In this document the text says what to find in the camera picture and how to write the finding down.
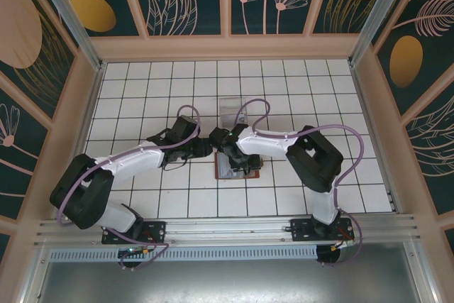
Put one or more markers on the silver VIP card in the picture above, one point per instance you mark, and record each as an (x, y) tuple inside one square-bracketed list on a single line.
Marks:
[(224, 168)]

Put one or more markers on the brown leather card holder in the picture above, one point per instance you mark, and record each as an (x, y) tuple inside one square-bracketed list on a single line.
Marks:
[(253, 175)]

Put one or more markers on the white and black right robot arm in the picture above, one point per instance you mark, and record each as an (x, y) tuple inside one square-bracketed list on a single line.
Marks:
[(269, 143)]

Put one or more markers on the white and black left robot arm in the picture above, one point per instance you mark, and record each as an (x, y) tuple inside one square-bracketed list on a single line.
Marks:
[(134, 161)]

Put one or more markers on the grey metal sheet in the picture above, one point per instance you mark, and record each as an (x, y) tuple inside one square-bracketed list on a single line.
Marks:
[(227, 281)]

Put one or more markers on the aluminium mounting rail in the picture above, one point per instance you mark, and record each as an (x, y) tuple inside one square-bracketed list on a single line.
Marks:
[(227, 228)]

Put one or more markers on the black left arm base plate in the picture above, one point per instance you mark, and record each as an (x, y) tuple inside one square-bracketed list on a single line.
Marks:
[(156, 228)]

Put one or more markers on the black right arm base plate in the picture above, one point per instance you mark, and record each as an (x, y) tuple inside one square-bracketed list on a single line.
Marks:
[(301, 230)]

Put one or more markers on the aluminium frame post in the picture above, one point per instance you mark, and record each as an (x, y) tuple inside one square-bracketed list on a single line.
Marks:
[(73, 22), (380, 15)]

